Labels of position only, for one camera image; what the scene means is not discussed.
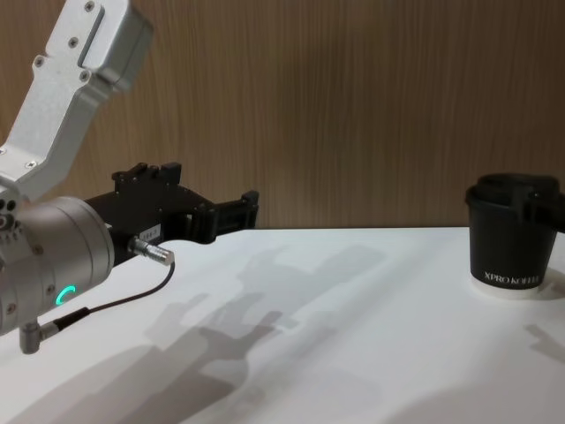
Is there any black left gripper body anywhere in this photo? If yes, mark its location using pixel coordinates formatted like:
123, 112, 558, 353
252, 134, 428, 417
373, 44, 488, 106
82, 161, 215, 269

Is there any black paper coffee cup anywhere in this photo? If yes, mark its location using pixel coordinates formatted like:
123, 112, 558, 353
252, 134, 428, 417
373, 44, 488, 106
466, 207, 560, 302

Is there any black plastic cup lid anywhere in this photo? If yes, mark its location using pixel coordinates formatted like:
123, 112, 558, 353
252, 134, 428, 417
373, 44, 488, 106
464, 173, 558, 219

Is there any thin dark gripper cable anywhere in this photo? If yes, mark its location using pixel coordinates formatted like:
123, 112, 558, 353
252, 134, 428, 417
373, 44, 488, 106
20, 235, 177, 355

